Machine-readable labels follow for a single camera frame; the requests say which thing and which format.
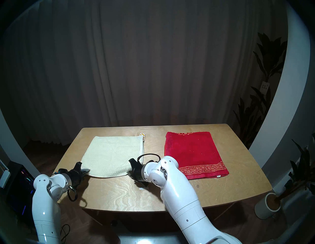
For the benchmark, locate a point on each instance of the white curved arch pillar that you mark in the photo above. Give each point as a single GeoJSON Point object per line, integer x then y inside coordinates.
{"type": "Point", "coordinates": [12, 147]}
{"type": "Point", "coordinates": [292, 86]}

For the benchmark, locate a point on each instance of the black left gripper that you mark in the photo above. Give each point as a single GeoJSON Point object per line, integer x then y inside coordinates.
{"type": "Point", "coordinates": [76, 179]}

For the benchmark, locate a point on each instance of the small dark potted plant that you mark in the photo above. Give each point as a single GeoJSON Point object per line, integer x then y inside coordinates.
{"type": "Point", "coordinates": [302, 169]}

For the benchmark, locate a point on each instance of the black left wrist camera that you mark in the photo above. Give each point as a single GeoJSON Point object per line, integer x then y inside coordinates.
{"type": "Point", "coordinates": [61, 171]}

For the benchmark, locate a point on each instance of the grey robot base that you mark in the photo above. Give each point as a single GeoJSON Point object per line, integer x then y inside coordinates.
{"type": "Point", "coordinates": [147, 239]}

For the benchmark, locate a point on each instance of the cream dotted towel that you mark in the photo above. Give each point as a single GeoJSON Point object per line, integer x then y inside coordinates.
{"type": "Point", "coordinates": [110, 155]}

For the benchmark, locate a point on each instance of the grey-brown pleated curtain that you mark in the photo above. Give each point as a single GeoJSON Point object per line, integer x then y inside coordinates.
{"type": "Point", "coordinates": [147, 61]}

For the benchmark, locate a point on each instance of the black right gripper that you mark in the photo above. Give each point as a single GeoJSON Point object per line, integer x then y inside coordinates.
{"type": "Point", "coordinates": [140, 173]}

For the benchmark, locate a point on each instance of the black computer with RGB lights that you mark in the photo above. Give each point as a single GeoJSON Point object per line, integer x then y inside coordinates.
{"type": "Point", "coordinates": [19, 189]}

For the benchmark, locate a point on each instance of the small white box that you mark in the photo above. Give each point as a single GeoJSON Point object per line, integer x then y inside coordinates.
{"type": "Point", "coordinates": [4, 178]}

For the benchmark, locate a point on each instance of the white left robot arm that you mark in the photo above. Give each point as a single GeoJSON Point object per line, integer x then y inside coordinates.
{"type": "Point", "coordinates": [44, 209]}

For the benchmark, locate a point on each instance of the white plant label tag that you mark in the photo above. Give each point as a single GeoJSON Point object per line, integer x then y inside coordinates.
{"type": "Point", "coordinates": [264, 87]}

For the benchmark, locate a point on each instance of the red towel with gold border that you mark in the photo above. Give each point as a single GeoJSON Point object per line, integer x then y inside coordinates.
{"type": "Point", "coordinates": [192, 152]}

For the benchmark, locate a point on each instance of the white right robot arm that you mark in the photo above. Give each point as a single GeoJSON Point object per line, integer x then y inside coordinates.
{"type": "Point", "coordinates": [179, 196]}

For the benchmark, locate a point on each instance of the tall dark leafy plant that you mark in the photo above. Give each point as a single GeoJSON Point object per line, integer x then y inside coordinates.
{"type": "Point", "coordinates": [269, 56]}

